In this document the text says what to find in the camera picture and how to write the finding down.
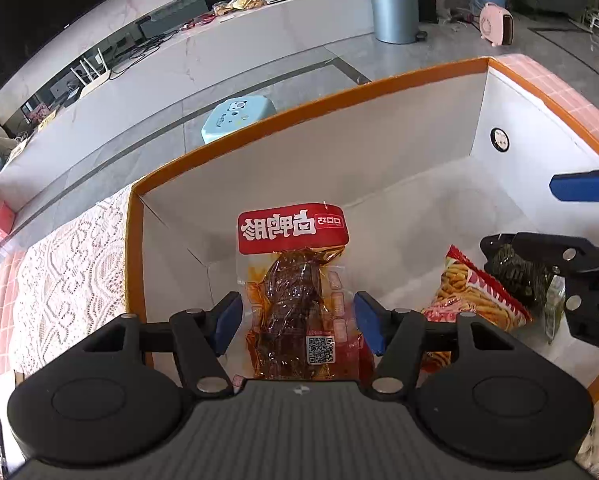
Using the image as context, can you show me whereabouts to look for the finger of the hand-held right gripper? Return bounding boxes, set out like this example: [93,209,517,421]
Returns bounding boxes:
[549,156,599,204]
[479,232,599,322]

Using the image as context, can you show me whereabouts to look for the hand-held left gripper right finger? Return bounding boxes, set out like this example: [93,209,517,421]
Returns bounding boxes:
[353,290,517,395]

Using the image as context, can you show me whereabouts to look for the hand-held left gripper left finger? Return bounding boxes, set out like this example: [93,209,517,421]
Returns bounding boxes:
[82,291,244,400]

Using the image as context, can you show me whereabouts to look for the dark green snack packet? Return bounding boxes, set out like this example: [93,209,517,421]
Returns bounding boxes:
[484,242,567,345]

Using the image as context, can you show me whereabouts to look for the red label meat snack packet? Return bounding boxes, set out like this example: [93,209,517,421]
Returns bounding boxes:
[237,203,365,380]

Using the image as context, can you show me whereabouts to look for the white box with orange rim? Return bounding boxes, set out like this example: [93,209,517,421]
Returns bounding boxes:
[124,56,599,406]

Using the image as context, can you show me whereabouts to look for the orange striped snack packet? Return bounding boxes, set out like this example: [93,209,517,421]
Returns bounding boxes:
[422,245,533,373]

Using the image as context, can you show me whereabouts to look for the pink checked tablecloth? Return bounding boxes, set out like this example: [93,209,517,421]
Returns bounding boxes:
[489,52,599,153]

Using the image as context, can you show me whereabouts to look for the white lace table cover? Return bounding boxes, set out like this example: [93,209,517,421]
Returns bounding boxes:
[10,187,135,376]

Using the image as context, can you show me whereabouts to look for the pink space heater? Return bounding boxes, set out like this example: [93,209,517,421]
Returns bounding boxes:
[479,2,514,47]

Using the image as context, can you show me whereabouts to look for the light blue plastic stool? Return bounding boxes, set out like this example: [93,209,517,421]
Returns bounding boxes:
[201,96,276,147]

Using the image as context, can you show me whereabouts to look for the grey-blue trash can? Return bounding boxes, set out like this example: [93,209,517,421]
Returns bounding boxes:
[367,0,420,45]

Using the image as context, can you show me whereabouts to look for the white marble media console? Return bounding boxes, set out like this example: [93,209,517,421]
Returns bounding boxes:
[0,0,375,188]

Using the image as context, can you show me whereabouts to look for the white router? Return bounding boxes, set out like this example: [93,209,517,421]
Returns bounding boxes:
[72,50,111,97]

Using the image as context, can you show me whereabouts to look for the pile of snack packets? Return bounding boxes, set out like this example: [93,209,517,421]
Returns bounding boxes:
[212,0,268,16]

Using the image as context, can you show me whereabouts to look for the black television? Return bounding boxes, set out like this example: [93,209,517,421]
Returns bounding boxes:
[0,0,173,93]

